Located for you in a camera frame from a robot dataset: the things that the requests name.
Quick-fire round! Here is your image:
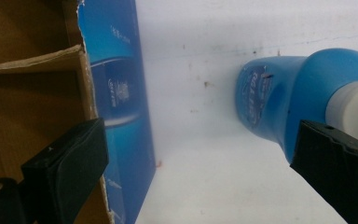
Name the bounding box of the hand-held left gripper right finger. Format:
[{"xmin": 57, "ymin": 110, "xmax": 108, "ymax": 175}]
[{"xmin": 289, "ymin": 119, "xmax": 358, "ymax": 224}]

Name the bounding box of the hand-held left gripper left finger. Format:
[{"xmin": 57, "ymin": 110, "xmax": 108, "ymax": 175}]
[{"xmin": 21, "ymin": 117, "xmax": 110, "ymax": 224}]

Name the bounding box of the blue printed cardboard box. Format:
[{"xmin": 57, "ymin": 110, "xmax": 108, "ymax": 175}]
[{"xmin": 0, "ymin": 0, "xmax": 158, "ymax": 224}]

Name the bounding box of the blue bottle with white cap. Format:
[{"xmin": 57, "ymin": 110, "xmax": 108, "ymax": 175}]
[{"xmin": 234, "ymin": 48, "xmax": 358, "ymax": 165}]

